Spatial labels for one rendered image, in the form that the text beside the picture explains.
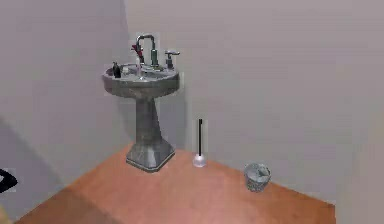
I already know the grey pedestal sink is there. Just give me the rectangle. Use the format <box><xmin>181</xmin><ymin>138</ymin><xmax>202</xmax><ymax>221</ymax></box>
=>
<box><xmin>101</xmin><ymin>63</ymin><xmax>181</xmax><ymax>174</ymax></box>

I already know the red flower in glass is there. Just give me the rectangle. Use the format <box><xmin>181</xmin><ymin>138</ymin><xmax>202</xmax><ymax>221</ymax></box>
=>
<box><xmin>131</xmin><ymin>43</ymin><xmax>146</xmax><ymax>81</ymax></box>

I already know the black curved object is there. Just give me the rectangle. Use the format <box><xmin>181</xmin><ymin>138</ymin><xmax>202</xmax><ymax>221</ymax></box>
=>
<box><xmin>0</xmin><ymin>168</ymin><xmax>19</xmax><ymax>194</ymax></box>

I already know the black soap bottle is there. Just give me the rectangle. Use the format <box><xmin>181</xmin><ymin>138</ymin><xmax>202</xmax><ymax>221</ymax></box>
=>
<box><xmin>111</xmin><ymin>61</ymin><xmax>122</xmax><ymax>79</ymax></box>

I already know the grey faucet handle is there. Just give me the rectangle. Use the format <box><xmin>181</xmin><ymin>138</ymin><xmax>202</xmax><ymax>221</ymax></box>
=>
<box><xmin>164</xmin><ymin>49</ymin><xmax>181</xmax><ymax>70</ymax></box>

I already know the black handled toilet plunger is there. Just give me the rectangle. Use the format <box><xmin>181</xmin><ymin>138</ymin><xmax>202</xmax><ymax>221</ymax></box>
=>
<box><xmin>192</xmin><ymin>118</ymin><xmax>208</xmax><ymax>169</ymax></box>

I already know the grey curved faucet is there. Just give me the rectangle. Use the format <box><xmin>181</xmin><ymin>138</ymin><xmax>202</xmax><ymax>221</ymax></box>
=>
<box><xmin>135</xmin><ymin>33</ymin><xmax>160</xmax><ymax>68</ymax></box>

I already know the grey wire waste bin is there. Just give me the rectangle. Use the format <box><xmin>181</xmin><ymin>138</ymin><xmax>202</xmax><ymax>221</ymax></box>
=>
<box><xmin>243</xmin><ymin>162</ymin><xmax>272</xmax><ymax>193</ymax></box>

